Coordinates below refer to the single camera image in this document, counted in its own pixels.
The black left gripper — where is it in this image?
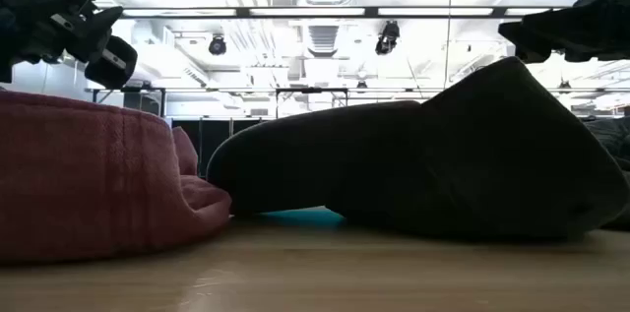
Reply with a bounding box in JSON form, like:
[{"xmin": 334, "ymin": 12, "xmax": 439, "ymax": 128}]
[{"xmin": 0, "ymin": 0, "xmax": 139, "ymax": 91}]

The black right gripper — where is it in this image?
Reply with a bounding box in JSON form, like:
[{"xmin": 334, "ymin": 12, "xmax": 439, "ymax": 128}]
[{"xmin": 497, "ymin": 0, "xmax": 630, "ymax": 64}]

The thin hanging cable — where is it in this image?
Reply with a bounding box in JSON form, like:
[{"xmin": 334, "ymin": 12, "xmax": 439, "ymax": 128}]
[{"xmin": 442, "ymin": 0, "xmax": 453, "ymax": 91}]

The black distant metal frame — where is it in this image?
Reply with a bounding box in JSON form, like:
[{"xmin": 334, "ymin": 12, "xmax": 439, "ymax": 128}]
[{"xmin": 84, "ymin": 86, "xmax": 630, "ymax": 119}]

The black partition wall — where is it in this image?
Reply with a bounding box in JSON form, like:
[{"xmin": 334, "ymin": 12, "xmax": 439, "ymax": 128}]
[{"xmin": 170, "ymin": 118, "xmax": 270, "ymax": 178}]

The red fabric hat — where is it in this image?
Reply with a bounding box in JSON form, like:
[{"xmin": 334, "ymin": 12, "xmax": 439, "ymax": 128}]
[{"xmin": 0, "ymin": 89, "xmax": 232, "ymax": 265}]

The blue plastic bin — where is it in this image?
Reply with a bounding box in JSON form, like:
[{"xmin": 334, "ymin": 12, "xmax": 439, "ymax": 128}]
[{"xmin": 255, "ymin": 206, "xmax": 347, "ymax": 228}]

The black overhead light bar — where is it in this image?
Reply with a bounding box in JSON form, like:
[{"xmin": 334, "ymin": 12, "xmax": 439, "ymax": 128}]
[{"xmin": 93, "ymin": 5, "xmax": 572, "ymax": 20}]

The dark grey fabric hat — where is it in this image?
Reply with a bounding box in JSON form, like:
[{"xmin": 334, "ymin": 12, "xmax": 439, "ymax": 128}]
[{"xmin": 206, "ymin": 55, "xmax": 630, "ymax": 240}]

